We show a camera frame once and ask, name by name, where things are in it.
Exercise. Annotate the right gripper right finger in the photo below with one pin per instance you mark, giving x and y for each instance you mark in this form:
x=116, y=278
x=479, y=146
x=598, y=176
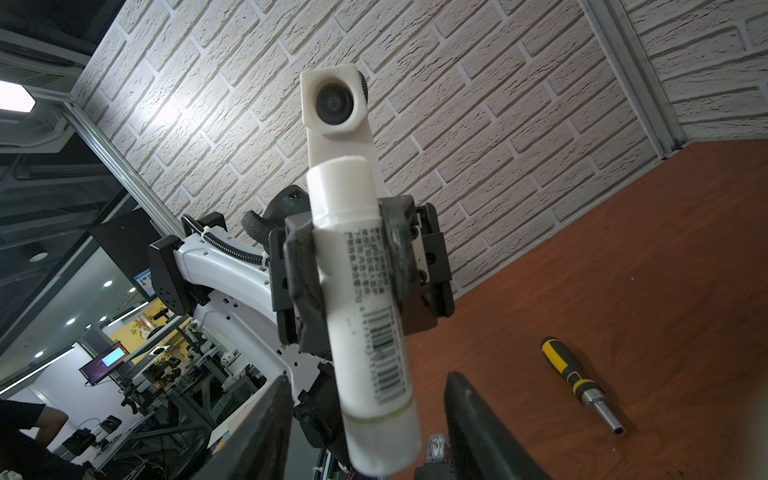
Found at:
x=482, y=446

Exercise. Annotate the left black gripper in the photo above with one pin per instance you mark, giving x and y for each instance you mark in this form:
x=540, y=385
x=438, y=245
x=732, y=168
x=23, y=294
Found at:
x=415, y=257

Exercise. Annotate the yellow black screwdriver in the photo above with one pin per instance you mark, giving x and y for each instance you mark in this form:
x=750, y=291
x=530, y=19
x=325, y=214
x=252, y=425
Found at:
x=585, y=389

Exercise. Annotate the white glue stick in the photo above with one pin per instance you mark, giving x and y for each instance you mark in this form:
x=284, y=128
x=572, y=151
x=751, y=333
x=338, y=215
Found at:
x=372, y=372

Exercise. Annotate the background monitor screen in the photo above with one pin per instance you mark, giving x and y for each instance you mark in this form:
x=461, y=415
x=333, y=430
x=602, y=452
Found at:
x=104, y=363

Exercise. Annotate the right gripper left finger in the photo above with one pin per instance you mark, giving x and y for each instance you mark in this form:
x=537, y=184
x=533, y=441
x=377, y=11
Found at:
x=258, y=447

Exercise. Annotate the person in black shirt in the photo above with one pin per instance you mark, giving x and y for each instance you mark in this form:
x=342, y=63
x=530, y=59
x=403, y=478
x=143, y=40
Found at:
x=27, y=429

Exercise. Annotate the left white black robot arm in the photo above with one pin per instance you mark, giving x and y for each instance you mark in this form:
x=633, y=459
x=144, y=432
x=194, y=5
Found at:
x=264, y=296

